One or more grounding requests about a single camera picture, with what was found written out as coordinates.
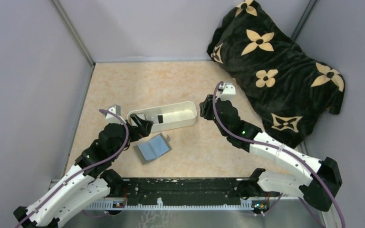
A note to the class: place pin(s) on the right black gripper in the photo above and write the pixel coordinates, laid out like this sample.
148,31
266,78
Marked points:
206,106

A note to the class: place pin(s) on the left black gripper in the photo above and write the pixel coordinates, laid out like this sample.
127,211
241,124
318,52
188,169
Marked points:
144,126

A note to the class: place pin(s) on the dark credit card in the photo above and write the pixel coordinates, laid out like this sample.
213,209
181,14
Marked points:
160,119

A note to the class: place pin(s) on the white plastic tray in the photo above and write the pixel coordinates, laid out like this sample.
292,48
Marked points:
175,116

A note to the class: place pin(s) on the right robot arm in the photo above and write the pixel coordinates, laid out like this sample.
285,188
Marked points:
315,181

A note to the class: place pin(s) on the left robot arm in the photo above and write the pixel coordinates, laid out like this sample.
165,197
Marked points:
88,180

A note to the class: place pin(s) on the black floral blanket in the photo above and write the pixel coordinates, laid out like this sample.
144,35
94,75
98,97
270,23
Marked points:
286,88

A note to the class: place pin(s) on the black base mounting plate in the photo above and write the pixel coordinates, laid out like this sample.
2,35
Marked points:
187,191

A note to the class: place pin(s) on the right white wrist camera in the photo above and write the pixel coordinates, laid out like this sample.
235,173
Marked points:
227,91

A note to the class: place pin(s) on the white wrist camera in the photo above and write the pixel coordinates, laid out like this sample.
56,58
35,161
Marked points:
227,91
113,112

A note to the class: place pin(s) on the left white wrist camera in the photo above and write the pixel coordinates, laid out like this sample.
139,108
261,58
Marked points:
113,112

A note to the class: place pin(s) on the aluminium frame rail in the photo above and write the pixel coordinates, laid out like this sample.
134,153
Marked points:
257,204

